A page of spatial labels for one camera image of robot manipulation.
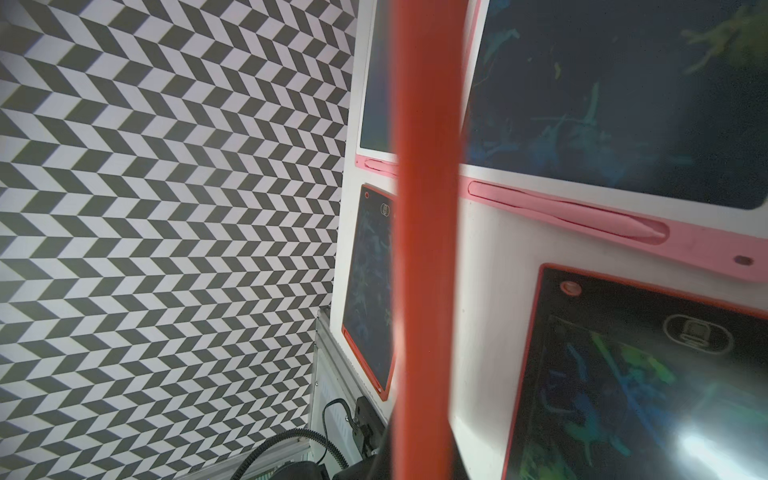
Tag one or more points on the pink writing tablet colourful screen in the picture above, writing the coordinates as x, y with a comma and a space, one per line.
375, 151

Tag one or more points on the red writing tablet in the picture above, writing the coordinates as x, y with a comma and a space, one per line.
368, 316
427, 88
626, 380

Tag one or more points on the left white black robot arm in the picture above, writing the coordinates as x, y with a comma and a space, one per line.
349, 441

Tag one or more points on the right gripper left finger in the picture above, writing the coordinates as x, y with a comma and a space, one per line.
378, 466

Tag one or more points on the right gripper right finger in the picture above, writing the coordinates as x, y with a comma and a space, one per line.
458, 469

